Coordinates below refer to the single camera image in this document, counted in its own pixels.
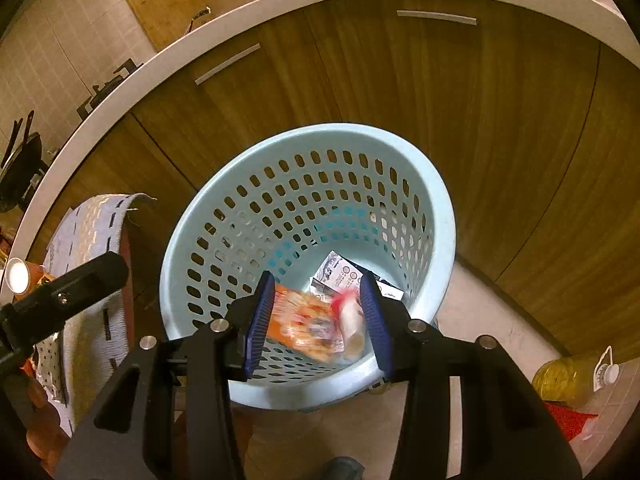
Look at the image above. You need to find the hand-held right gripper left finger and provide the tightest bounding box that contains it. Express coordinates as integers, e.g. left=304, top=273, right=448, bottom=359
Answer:
left=52, top=270, right=278, bottom=480

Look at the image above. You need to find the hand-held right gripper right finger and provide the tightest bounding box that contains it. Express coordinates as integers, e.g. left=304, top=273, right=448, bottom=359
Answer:
left=357, top=270, right=585, bottom=480

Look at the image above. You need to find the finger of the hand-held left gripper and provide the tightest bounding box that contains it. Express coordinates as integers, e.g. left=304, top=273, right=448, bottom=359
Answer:
left=30, top=251, right=130, bottom=321

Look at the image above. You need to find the white and red wrapper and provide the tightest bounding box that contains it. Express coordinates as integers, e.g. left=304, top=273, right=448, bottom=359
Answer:
left=332, top=287, right=368, bottom=361

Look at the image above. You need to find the orange snack packet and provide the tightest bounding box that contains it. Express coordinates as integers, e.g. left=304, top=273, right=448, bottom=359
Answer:
left=267, top=282, right=346, bottom=365

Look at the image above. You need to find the light blue perforated plastic basket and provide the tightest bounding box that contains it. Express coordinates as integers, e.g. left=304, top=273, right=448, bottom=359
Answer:
left=160, top=122, right=457, bottom=411

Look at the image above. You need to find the person's left hand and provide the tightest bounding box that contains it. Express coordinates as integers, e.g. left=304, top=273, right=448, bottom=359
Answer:
left=20, top=375, right=71, bottom=476

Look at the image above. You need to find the light blue patterned tablecloth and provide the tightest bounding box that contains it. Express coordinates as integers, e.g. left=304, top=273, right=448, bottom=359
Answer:
left=32, top=192, right=158, bottom=406

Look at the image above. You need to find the black and white printed carton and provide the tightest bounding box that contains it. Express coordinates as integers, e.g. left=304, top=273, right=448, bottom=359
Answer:
left=309, top=251, right=405, bottom=303

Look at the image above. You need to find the black wok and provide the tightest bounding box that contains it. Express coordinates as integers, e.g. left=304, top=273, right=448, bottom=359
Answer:
left=0, top=132, right=51, bottom=213

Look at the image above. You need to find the dark grey round object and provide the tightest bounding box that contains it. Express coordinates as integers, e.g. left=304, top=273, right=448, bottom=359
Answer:
left=322, top=455, right=363, bottom=480

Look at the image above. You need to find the yellow cooking oil bottle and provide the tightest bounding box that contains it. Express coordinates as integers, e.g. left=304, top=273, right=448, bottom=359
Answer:
left=531, top=345, right=621, bottom=408

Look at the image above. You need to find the black gas stove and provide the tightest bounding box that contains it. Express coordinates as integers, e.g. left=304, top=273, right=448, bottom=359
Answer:
left=75, top=57, right=143, bottom=113

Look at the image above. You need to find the wooden kitchen counter cabinet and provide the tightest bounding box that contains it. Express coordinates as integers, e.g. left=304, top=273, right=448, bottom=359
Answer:
left=0, top=0, right=640, bottom=361

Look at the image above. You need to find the grey cabinet handle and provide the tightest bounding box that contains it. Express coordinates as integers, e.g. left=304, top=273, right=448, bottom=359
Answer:
left=194, top=42, right=262, bottom=86
left=396, top=10, right=478, bottom=27

